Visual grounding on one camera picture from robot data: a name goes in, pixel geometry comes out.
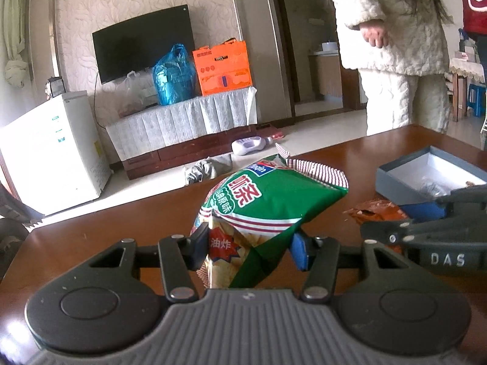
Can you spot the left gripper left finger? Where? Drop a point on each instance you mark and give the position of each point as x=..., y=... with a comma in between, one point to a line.
x=178, y=255

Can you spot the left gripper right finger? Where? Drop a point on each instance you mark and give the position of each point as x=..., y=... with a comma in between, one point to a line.
x=318, y=256

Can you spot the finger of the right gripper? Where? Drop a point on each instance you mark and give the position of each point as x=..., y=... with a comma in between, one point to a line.
x=449, y=246
x=424, y=211

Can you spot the green chip bag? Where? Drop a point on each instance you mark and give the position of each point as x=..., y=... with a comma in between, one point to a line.
x=253, y=214

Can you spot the white pajama person's hand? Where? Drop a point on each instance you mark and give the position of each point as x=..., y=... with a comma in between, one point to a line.
x=374, y=32

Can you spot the white printed snack packet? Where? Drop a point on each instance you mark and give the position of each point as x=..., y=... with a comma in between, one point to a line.
x=434, y=188

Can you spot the grey cardboard box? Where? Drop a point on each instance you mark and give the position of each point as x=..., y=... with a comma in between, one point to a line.
x=399, y=180

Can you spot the orange snack packet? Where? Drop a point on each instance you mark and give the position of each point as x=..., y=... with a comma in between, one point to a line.
x=376, y=211

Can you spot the grey rag on floor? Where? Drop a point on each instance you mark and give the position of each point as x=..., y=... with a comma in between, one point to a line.
x=209, y=168

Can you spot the blue plastic stool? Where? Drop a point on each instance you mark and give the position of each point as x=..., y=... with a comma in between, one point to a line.
x=476, y=97

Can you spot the dark wooden tv cabinet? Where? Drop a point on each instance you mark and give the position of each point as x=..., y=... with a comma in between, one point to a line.
x=193, y=150

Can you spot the purple detergent bottle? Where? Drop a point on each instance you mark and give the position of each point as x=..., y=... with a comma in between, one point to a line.
x=248, y=145

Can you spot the wooden side table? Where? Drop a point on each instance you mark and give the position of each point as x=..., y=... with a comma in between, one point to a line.
x=463, y=71

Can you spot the white lace cloth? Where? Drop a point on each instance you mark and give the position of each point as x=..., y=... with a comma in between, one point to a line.
x=162, y=126

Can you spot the white chest freezer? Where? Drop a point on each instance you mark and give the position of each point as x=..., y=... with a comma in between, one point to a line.
x=54, y=154

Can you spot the clear plastic bag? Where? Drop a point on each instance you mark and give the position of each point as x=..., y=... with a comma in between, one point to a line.
x=138, y=93

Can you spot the blue plastic bag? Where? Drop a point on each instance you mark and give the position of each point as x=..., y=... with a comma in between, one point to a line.
x=174, y=76

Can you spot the person in white pajamas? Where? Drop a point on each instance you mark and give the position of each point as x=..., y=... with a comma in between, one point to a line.
x=403, y=82

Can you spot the orange paper bag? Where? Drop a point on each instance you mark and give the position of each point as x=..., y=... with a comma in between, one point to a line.
x=223, y=67

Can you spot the black television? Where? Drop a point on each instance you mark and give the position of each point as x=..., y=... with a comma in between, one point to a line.
x=138, y=43

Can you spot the person in red jacket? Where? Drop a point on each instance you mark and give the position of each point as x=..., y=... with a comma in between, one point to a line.
x=475, y=26

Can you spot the tied beige curtain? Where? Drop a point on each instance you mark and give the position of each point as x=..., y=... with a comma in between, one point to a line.
x=14, y=15

